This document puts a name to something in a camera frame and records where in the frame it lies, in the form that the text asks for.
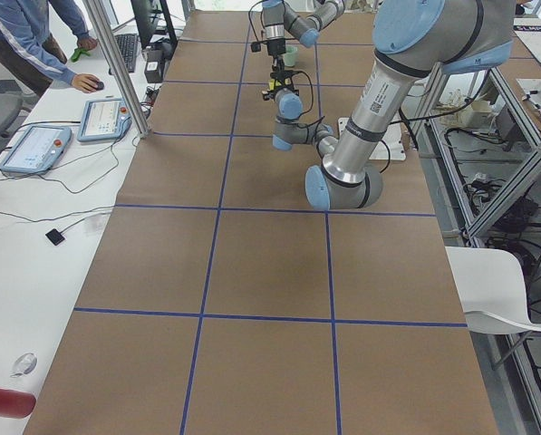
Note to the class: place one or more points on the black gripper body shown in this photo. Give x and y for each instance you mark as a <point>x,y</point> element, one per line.
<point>280,82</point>
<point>277,46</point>

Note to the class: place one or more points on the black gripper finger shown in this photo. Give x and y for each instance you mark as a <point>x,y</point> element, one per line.
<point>274,68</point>
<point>280,66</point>

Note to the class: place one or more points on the green cup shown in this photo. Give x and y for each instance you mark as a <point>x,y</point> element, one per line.
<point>290,56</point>

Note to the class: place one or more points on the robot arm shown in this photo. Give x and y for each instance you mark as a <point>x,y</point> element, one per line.
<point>280,19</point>
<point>409,38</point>

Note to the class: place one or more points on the person's hand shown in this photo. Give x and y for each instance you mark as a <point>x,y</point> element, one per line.
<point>84,82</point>

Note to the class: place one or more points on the black box on desk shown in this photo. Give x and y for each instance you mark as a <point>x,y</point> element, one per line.
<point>155,66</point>

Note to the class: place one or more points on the black computer monitor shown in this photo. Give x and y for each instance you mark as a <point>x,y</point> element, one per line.
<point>147,14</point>

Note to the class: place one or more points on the black keyboard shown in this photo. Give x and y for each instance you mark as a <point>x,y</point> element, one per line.
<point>128,45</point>

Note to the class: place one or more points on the far teach pendant tablet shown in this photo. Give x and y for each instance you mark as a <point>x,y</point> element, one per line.
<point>104,119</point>

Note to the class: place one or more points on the teach pendant tablet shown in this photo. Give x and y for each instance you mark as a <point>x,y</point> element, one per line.
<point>37,150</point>
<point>104,119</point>

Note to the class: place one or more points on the green toy object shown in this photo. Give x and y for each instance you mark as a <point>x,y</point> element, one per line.
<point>79,52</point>

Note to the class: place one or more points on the brown paper table mat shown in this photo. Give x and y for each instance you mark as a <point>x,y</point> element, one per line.
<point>219,302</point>

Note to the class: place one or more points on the near teach pendant tablet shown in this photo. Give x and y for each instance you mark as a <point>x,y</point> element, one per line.
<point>37,150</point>

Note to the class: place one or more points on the person in blue sweater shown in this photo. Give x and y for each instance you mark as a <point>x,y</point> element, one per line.
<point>28,49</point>

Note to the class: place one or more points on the small black square device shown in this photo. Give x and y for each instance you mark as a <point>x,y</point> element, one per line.
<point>55,236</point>

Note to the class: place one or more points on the white plastic chair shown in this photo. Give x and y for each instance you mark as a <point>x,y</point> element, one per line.
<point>491,290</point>

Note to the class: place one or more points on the clear plastic bag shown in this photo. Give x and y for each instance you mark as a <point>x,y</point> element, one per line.
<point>23,365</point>

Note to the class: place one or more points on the red cylinder bottle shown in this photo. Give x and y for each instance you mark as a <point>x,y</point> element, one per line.
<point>16,404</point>

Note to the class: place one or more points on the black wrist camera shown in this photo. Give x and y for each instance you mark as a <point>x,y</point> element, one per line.
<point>257,46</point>

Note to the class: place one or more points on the aluminium frame post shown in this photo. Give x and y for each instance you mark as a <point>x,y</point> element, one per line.
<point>102,28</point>

